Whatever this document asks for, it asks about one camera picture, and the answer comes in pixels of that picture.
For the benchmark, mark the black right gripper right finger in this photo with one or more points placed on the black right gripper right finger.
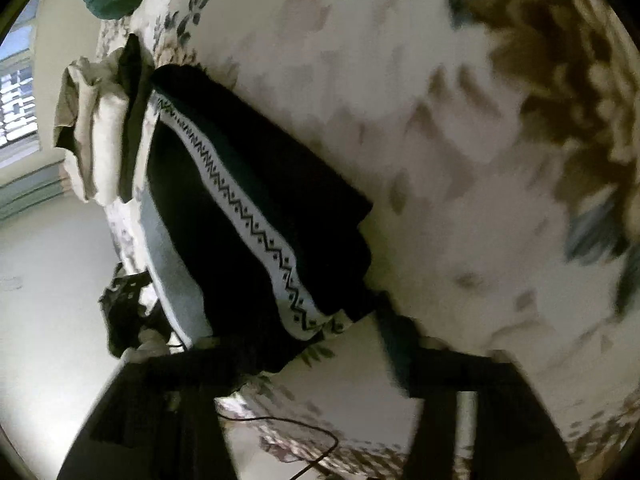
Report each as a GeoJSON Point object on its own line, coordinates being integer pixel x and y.
{"type": "Point", "coordinates": [513, 436]}

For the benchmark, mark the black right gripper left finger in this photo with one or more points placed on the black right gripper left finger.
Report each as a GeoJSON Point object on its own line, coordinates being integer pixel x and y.
{"type": "Point", "coordinates": [156, 419]}

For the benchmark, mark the black patterned knit sweater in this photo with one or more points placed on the black patterned knit sweater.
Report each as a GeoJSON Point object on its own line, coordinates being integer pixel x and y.
{"type": "Point", "coordinates": [250, 238]}

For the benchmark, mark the beige folded garment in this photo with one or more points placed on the beige folded garment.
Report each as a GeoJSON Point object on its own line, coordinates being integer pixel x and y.
{"type": "Point", "coordinates": [93, 117]}

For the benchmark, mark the window with blinds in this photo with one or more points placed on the window with blinds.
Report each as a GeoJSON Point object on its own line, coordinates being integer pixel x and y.
{"type": "Point", "coordinates": [19, 129]}

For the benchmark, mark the floral bed sheet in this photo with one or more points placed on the floral bed sheet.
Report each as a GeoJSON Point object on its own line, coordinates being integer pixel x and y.
{"type": "Point", "coordinates": [498, 141]}

